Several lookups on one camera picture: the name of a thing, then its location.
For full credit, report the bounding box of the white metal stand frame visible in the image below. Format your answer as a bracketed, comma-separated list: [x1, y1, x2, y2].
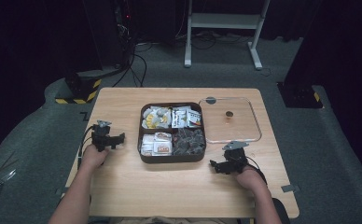
[184, 0, 272, 71]

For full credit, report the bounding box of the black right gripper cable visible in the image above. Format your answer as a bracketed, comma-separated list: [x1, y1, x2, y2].
[245, 154, 269, 185]

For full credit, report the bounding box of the person's beige clothing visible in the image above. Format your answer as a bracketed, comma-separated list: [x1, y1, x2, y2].
[118, 216, 240, 224]

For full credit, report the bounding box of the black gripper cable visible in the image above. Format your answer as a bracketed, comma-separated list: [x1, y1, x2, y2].
[77, 125, 95, 171]
[245, 154, 269, 185]

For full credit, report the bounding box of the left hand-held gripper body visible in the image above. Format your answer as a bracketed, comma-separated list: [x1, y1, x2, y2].
[90, 119, 116, 154]

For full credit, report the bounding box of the person's right hand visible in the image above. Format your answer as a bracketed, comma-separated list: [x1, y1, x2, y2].
[234, 165, 267, 193]

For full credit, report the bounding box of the pile of yellow white packets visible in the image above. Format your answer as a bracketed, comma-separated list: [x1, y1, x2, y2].
[141, 105, 173, 130]

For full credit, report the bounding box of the brown four-compartment snack box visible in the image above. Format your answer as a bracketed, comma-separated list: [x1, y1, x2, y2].
[137, 101, 207, 164]

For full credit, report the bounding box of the black yellow striped stand base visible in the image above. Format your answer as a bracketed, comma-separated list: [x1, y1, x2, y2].
[54, 69, 104, 105]

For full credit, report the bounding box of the bundle of floor cables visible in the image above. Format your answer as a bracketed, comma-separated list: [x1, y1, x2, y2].
[174, 29, 252, 50]

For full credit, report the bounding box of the pile of white orange packets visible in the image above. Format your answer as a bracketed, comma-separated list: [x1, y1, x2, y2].
[140, 132, 174, 157]

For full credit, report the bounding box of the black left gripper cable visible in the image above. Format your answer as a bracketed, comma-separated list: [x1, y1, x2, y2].
[77, 125, 95, 171]

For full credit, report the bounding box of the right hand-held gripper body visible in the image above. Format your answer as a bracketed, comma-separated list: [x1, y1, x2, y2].
[221, 140, 251, 175]

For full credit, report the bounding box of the pile of white printed packets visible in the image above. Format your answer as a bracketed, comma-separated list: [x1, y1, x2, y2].
[171, 105, 202, 129]

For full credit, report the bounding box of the black floor cable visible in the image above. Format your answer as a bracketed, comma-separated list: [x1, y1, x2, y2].
[111, 38, 148, 89]

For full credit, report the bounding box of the black stand base yellow mark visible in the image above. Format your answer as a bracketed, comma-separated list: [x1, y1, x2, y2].
[276, 81, 324, 109]

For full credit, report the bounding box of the person's left hand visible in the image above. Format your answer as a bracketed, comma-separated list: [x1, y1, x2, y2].
[80, 144, 110, 171]

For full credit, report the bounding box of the pile of dark wrapped snacks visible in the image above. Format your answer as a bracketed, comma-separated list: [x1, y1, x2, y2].
[172, 128, 206, 157]

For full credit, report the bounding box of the clear square lid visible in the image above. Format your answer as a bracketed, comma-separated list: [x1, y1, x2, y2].
[198, 95, 263, 145]

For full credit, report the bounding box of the black equipment rack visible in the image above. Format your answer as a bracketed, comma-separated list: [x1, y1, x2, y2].
[81, 0, 134, 70]

